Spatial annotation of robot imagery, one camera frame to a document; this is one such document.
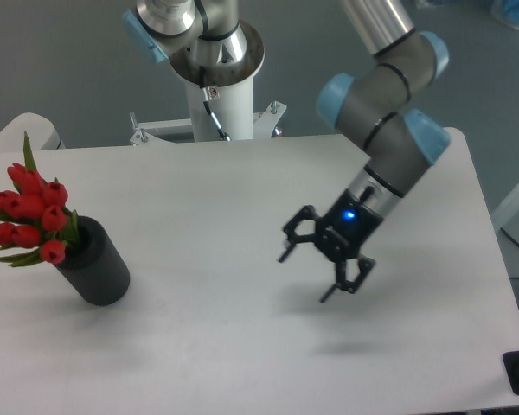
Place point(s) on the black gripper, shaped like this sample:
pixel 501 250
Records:
pixel 346 229

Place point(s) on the red tulip bouquet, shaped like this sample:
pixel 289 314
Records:
pixel 34 217

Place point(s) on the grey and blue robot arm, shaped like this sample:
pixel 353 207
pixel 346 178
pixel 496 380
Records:
pixel 401 145

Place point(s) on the black ribbed cylindrical vase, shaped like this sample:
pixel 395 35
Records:
pixel 96 269

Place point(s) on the blue plastic bag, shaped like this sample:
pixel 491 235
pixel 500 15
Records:
pixel 506 12

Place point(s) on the white rounded side table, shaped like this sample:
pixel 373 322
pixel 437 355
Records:
pixel 41 132

